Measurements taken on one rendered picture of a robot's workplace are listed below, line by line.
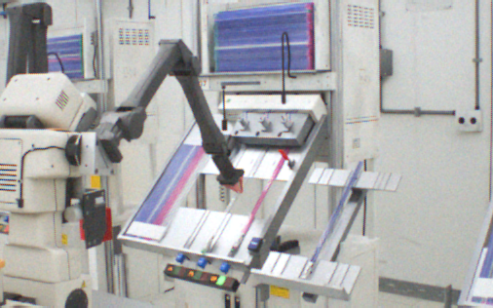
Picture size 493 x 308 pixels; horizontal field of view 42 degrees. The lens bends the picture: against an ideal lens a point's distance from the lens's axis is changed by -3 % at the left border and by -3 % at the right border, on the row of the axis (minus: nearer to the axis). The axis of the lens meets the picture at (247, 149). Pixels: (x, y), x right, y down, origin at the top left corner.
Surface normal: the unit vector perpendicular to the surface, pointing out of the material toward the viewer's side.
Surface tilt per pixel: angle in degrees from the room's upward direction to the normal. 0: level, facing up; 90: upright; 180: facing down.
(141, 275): 90
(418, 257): 90
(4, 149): 82
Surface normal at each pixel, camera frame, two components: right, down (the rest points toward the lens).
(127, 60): 0.78, 0.05
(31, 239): -0.42, -0.04
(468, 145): -0.63, 0.09
